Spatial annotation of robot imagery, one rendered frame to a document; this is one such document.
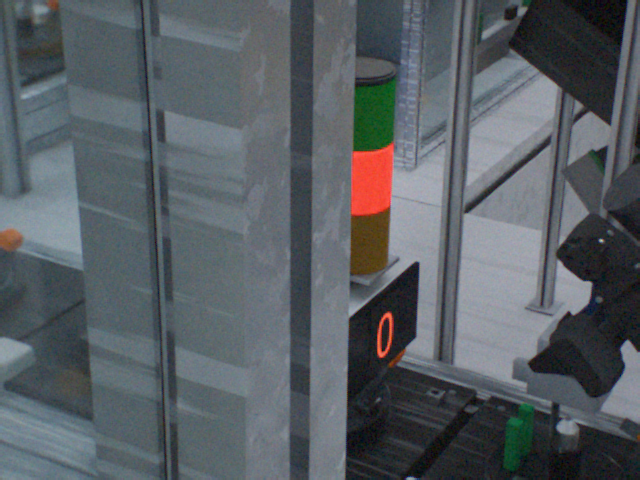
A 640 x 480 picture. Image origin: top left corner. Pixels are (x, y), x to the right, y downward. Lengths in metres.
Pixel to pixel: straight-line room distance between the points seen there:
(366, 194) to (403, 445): 0.41
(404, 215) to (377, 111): 1.12
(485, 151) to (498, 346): 0.68
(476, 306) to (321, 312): 1.58
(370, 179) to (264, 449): 0.75
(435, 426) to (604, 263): 0.31
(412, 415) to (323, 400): 1.13
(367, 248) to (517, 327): 0.79
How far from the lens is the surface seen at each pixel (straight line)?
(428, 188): 2.14
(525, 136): 2.38
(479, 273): 1.87
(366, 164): 0.93
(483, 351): 1.68
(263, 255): 0.18
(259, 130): 0.17
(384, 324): 1.01
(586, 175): 1.36
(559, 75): 1.35
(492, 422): 1.34
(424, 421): 1.33
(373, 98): 0.92
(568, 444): 1.21
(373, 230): 0.96
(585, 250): 1.08
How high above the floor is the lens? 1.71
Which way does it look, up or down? 26 degrees down
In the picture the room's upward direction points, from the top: 1 degrees clockwise
